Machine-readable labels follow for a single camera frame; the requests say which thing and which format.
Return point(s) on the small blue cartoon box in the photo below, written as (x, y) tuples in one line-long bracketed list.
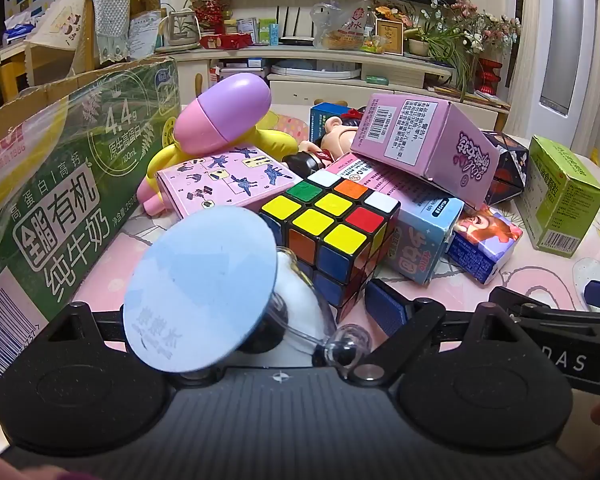
[(485, 245)]

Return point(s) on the flat red box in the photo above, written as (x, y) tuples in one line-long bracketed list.
[(227, 41)]

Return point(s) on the cream television cabinet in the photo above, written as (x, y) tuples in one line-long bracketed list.
[(305, 87)]

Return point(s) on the black-haired doll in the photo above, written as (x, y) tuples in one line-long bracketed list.
[(335, 132)]

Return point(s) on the dark polyhedron box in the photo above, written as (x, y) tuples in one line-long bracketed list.
[(505, 165)]

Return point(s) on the pink and blue box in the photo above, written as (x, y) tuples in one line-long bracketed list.
[(420, 240)]

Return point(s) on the pink box with diagram print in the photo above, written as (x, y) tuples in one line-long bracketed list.
[(220, 175)]

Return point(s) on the wooden picture frame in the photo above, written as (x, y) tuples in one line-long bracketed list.
[(390, 35)]

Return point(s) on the pink artificial flowers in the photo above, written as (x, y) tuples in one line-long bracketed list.
[(480, 20)]

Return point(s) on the white paper sheet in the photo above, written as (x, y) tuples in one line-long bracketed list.
[(144, 32)]

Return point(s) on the small green drink carton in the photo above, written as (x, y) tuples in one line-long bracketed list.
[(268, 32)]

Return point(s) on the black router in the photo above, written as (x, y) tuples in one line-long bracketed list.
[(295, 40)]

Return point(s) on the large pink barcode box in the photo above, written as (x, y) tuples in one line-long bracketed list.
[(410, 135)]

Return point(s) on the potted green plant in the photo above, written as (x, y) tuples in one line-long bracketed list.
[(445, 42)]

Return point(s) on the wooden chair with lace cover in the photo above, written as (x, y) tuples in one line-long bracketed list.
[(107, 25)]

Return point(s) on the red vase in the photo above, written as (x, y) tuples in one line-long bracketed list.
[(488, 75)]

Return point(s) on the green printed cardboard carton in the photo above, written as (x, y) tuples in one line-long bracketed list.
[(80, 170)]

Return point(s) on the yellow toy with purple capsule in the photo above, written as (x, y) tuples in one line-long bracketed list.
[(220, 110)]

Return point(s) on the cream paper bag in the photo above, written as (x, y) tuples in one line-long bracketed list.
[(60, 22)]

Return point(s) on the red berry branches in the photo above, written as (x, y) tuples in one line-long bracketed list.
[(210, 10)]

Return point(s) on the clear dome toy blue base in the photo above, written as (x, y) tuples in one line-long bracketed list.
[(200, 280)]

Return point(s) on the white standing air conditioner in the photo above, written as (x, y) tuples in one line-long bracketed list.
[(565, 35)]

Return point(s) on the clear plastic bag of snacks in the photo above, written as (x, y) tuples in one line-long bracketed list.
[(342, 22)]

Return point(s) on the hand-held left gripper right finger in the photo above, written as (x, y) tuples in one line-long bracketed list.
[(385, 307)]

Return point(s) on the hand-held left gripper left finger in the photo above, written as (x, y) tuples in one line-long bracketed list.
[(107, 327)]

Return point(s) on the colourful puzzle cube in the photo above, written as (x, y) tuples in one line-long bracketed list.
[(325, 220)]

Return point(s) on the small green soap box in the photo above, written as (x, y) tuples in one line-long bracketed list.
[(376, 80)]

